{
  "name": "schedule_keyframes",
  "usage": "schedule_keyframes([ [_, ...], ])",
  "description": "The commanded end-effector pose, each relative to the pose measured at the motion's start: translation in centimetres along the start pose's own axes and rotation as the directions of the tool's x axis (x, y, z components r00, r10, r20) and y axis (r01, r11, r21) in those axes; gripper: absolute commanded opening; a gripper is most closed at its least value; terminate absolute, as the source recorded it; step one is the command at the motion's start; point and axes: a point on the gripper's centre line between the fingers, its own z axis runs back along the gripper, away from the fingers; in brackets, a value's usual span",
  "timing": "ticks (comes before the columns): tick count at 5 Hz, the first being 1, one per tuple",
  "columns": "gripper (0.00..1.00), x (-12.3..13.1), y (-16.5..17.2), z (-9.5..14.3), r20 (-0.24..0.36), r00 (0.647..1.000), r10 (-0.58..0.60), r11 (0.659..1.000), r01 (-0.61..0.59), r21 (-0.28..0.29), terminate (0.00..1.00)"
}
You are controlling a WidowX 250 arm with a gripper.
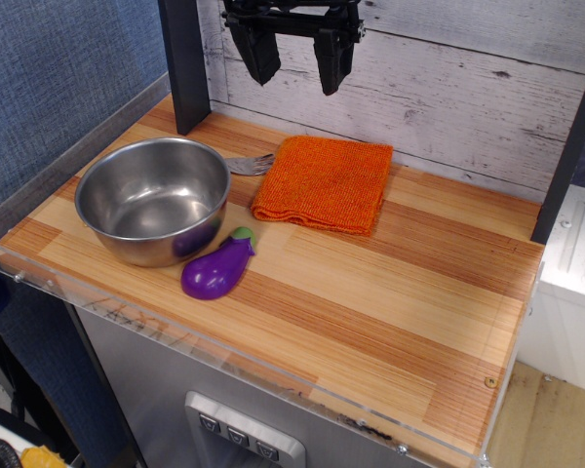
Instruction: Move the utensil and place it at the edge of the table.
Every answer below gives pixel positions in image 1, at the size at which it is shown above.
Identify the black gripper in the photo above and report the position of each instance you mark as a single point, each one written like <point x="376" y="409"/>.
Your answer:
<point x="253" y="25"/>

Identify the silver metal bowl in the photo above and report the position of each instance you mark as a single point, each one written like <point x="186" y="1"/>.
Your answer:
<point x="156" y="202"/>

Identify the purple toy eggplant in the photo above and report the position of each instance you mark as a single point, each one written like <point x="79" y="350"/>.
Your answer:
<point x="215" y="274"/>

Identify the orange folded cloth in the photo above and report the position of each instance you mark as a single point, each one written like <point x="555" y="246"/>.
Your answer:
<point x="325" y="183"/>

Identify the clear acrylic edge guard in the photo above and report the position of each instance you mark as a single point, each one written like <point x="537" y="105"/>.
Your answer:
<point x="408" y="342"/>

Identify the stainless toy fridge cabinet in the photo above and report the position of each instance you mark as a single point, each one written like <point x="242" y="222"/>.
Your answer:
<point x="150" y="379"/>

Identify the white toy sink unit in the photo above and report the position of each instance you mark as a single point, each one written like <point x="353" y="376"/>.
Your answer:
<point x="553" y="336"/>

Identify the silver dispenser button panel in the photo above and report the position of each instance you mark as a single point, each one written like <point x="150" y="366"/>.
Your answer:
<point x="208" y="417"/>

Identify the dark left vertical post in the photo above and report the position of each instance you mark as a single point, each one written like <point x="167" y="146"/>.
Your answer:
<point x="186" y="62"/>

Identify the dark vertical post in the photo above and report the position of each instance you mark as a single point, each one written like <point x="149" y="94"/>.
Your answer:
<point x="562" y="178"/>
<point x="186" y="62"/>

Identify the red handled metal fork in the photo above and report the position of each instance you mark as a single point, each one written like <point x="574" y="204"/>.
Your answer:
<point x="250" y="166"/>

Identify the dark right vertical post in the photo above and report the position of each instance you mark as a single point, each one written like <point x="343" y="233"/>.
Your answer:
<point x="562" y="178"/>

